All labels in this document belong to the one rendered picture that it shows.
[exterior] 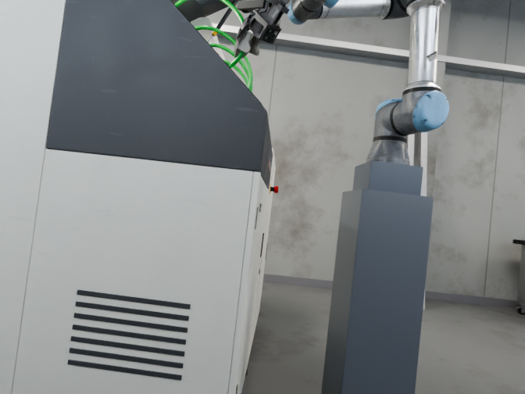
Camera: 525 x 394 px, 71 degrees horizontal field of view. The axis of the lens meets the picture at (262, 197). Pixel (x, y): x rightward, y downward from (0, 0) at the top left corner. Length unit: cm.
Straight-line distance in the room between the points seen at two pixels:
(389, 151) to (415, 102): 18
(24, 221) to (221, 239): 53
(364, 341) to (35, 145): 113
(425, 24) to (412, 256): 74
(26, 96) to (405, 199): 115
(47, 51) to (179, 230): 60
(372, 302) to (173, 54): 95
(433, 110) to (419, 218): 34
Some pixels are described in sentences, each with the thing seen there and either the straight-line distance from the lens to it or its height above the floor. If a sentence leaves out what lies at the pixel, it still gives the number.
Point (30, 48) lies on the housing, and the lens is 124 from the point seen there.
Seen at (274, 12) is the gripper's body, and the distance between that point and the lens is 121.
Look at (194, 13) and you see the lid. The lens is 188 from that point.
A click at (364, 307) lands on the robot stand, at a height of 42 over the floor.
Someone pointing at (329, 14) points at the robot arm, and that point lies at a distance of 136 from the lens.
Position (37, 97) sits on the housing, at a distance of 119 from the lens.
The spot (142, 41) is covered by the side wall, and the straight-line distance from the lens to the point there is 111.
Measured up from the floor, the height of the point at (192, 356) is 30.
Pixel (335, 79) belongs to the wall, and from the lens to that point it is 401.
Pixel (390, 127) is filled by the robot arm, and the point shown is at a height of 102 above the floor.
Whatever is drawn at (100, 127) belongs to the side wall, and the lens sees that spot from 108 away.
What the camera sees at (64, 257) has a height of 51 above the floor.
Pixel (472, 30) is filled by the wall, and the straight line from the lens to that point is 476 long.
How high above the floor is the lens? 69
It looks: 2 degrees up
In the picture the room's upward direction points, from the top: 7 degrees clockwise
